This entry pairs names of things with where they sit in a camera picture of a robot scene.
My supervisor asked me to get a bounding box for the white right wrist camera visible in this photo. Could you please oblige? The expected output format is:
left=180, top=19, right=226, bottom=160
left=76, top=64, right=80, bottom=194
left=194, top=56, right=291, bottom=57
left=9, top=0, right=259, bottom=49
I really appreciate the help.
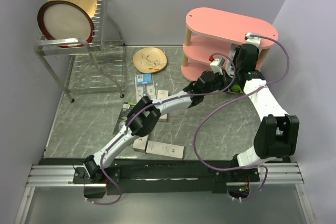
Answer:
left=245, top=33, right=261, bottom=48

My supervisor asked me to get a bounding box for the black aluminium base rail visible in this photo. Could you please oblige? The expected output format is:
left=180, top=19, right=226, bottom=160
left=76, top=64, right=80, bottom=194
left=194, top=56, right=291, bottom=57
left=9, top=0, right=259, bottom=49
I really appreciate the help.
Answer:
left=26, top=158, right=303, bottom=199

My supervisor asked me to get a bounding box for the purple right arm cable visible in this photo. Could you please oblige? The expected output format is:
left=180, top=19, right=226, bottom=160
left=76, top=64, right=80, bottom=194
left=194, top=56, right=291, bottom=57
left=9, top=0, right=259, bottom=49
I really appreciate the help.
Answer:
left=193, top=34, right=290, bottom=201

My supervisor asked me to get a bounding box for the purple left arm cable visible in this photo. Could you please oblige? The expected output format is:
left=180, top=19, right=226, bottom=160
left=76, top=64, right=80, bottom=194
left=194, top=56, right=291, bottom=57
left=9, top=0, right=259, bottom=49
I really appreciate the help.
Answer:
left=99, top=52, right=237, bottom=206

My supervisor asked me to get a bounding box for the white razor box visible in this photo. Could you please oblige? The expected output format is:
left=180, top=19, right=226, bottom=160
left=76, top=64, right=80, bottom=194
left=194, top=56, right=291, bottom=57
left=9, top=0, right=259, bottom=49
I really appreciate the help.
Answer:
left=145, top=141, right=184, bottom=159
left=156, top=90, right=169, bottom=122

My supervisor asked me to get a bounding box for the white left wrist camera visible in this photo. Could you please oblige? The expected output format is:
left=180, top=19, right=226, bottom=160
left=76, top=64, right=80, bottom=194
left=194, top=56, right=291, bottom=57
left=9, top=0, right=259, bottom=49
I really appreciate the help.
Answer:
left=209, top=58, right=225, bottom=75

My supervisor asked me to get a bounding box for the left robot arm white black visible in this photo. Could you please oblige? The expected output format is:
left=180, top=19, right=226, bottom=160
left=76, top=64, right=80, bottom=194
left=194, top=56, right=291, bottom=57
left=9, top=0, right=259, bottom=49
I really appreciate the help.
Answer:
left=83, top=71, right=235, bottom=183

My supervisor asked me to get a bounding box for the brown rimmed white plate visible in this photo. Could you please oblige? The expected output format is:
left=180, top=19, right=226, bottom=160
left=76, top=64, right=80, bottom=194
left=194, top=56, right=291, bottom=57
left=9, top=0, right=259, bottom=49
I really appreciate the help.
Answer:
left=37, top=1, right=95, bottom=43

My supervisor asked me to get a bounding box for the metal dish rack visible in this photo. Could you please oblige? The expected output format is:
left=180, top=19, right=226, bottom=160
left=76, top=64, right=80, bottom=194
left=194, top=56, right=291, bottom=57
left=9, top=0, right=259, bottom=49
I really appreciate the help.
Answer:
left=34, top=0, right=125, bottom=103

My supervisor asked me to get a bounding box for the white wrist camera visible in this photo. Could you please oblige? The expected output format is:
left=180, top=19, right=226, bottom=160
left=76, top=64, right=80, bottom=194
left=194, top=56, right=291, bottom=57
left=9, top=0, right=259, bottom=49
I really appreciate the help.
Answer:
left=209, top=58, right=225, bottom=75
left=245, top=33, right=261, bottom=48

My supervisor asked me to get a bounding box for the pink three-tier shelf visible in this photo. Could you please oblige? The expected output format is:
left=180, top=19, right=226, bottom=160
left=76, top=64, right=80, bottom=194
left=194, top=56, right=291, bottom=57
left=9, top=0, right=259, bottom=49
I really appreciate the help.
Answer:
left=181, top=7, right=278, bottom=81

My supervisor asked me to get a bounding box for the floral wooden plate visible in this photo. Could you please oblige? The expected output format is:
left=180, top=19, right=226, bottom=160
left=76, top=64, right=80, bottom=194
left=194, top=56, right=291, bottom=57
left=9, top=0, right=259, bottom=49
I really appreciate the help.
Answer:
left=133, top=47, right=167, bottom=73

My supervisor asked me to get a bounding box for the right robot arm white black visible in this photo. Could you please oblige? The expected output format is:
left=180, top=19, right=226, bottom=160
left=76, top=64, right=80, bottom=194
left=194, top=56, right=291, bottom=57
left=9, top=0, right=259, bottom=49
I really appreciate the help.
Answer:
left=229, top=44, right=300, bottom=181

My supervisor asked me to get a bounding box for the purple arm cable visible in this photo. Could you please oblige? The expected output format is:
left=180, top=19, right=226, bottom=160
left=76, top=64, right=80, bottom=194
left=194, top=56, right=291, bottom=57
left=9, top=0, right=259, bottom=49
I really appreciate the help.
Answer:
left=99, top=52, right=237, bottom=206
left=193, top=34, right=290, bottom=201

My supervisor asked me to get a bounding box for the white razor box slanted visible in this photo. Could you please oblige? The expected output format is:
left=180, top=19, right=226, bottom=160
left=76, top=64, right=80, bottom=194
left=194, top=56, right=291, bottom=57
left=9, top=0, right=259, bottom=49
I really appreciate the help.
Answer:
left=132, top=136, right=148, bottom=153

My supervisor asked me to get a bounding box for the white razor box bottom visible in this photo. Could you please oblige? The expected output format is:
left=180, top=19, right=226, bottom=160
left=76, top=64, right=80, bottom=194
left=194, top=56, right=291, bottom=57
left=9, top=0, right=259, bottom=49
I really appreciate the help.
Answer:
left=145, top=141, right=184, bottom=159

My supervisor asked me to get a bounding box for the black green razor box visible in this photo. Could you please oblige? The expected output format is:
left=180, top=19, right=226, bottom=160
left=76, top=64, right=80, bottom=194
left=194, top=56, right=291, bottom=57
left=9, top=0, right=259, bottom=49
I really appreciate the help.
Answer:
left=227, top=84, right=243, bottom=94
left=113, top=102, right=135, bottom=136

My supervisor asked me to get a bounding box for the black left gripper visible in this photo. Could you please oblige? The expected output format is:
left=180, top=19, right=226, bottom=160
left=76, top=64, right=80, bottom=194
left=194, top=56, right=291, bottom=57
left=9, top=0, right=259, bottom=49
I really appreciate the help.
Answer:
left=203, top=69, right=236, bottom=97

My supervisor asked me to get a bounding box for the blue razor blister pack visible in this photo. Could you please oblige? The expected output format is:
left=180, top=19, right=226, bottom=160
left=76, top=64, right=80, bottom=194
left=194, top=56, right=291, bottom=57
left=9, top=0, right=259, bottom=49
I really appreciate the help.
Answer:
left=225, top=44, right=238, bottom=78
left=134, top=73, right=156, bottom=102

